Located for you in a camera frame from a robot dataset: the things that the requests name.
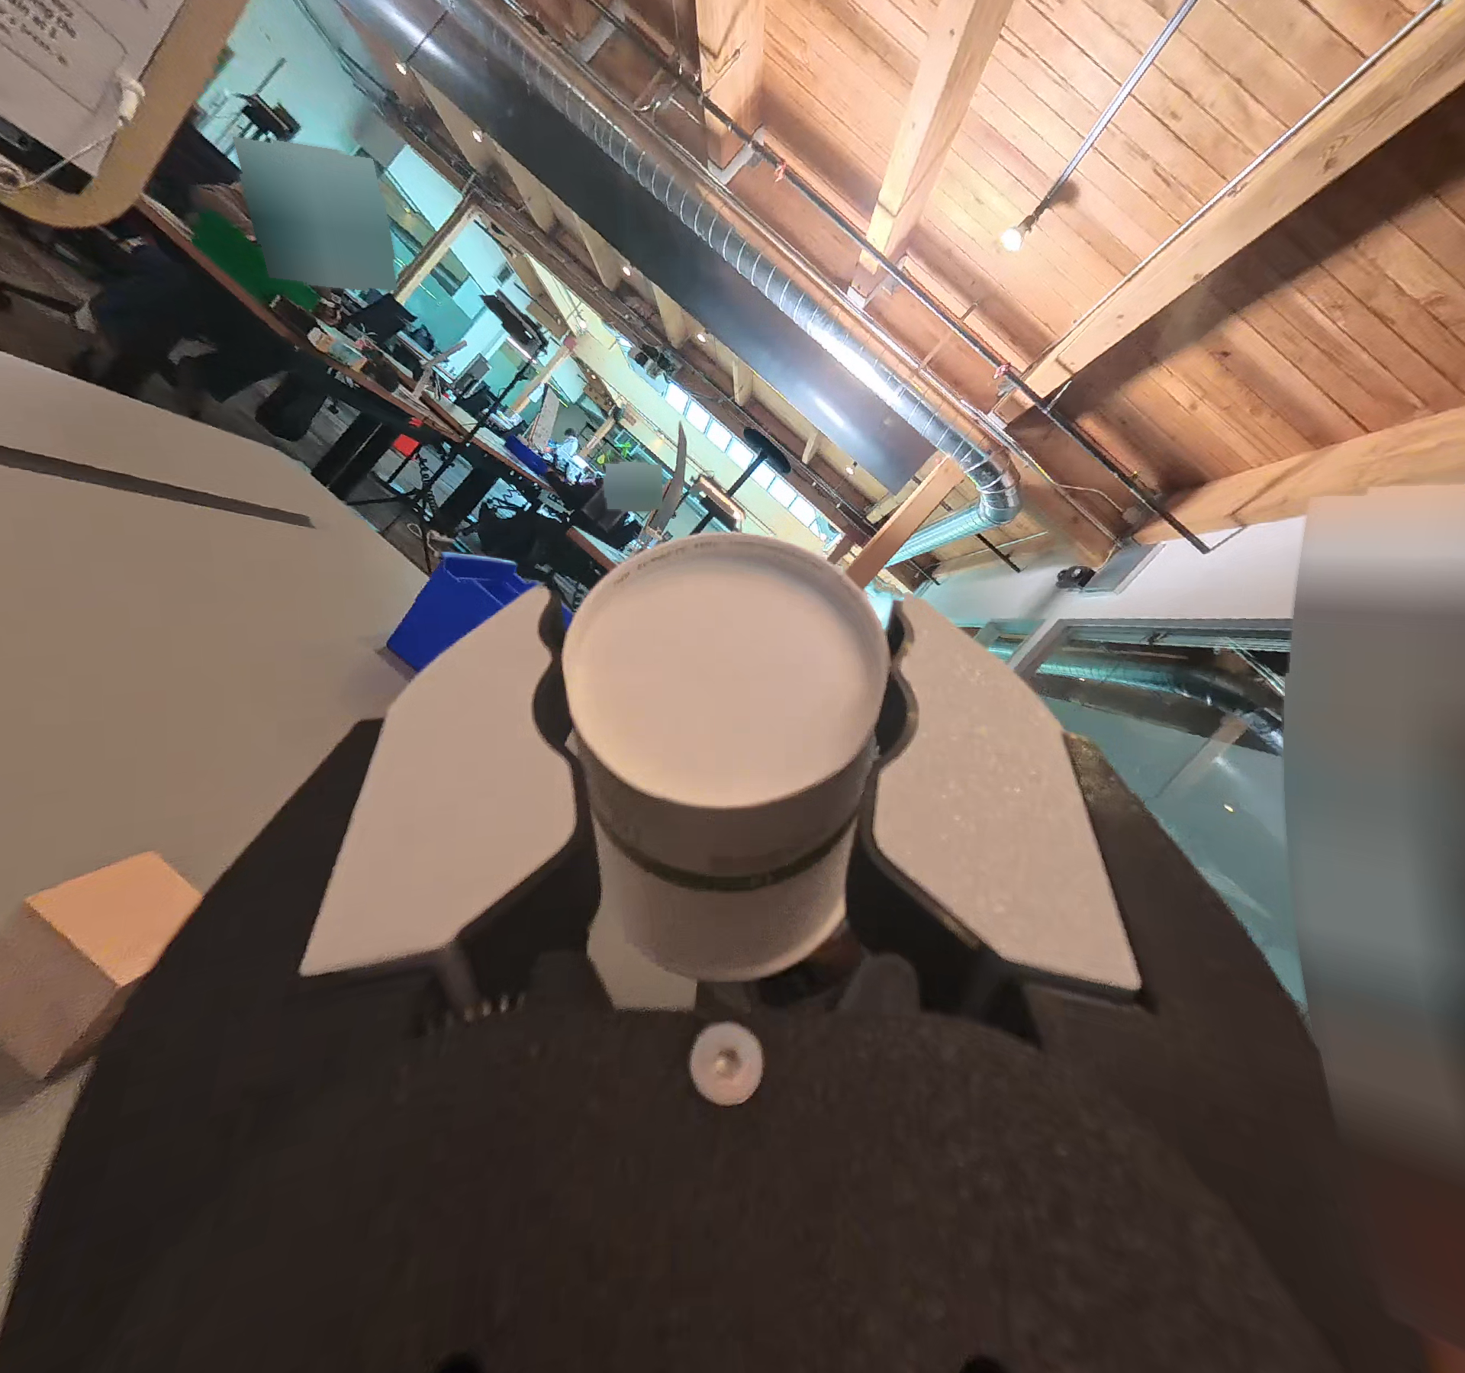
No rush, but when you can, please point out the instruction sheet on stand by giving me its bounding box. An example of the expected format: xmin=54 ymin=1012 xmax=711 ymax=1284
xmin=0 ymin=0 xmax=264 ymax=227

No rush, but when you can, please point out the blue plastic bin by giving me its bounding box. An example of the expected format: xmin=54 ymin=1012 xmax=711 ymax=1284
xmin=384 ymin=551 xmax=572 ymax=670

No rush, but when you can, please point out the wooden cube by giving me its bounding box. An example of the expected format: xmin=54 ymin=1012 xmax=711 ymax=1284
xmin=0 ymin=851 xmax=203 ymax=1077

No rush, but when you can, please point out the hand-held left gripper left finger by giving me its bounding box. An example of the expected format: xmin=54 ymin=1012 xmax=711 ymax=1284
xmin=300 ymin=592 xmax=581 ymax=980

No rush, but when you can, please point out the ceiling spot lamp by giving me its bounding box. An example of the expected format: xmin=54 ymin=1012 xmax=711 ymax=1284
xmin=994 ymin=182 xmax=1078 ymax=252

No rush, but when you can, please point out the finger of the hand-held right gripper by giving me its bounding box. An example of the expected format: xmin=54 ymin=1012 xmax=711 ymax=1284
xmin=1282 ymin=486 xmax=1465 ymax=1176

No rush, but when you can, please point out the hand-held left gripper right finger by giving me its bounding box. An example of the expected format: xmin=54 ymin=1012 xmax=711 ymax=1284
xmin=860 ymin=599 xmax=1146 ymax=1003

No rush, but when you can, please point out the wooden background desk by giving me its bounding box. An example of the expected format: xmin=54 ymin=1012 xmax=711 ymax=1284
xmin=135 ymin=198 xmax=482 ymax=495

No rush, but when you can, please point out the metal air duct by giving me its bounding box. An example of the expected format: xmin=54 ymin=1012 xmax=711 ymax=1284
xmin=262 ymin=0 xmax=1020 ymax=551

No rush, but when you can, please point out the stack of green bins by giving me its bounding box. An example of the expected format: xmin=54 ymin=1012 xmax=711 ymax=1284
xmin=190 ymin=208 xmax=323 ymax=311

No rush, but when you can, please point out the white green-banded paper cup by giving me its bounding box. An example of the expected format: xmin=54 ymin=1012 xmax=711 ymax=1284
xmin=559 ymin=531 xmax=892 ymax=984

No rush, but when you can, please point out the black floor lamp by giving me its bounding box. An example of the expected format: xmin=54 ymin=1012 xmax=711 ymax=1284
xmin=744 ymin=429 xmax=793 ymax=528

